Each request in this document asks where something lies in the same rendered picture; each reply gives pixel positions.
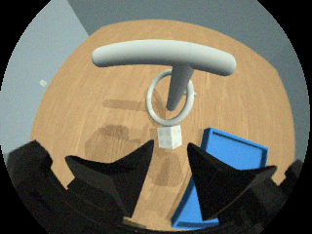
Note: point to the blue tray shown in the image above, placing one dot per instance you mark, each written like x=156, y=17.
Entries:
x=232, y=150

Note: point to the pale grey metal ring with small tab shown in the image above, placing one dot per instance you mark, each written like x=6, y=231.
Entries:
x=169, y=135

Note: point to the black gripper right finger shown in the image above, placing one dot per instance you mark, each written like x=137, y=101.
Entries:
x=218, y=185

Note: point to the grey t-shaped steel stake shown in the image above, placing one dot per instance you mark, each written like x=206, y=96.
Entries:
x=184, y=57

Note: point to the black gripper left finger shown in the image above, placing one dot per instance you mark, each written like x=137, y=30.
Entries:
x=123, y=179

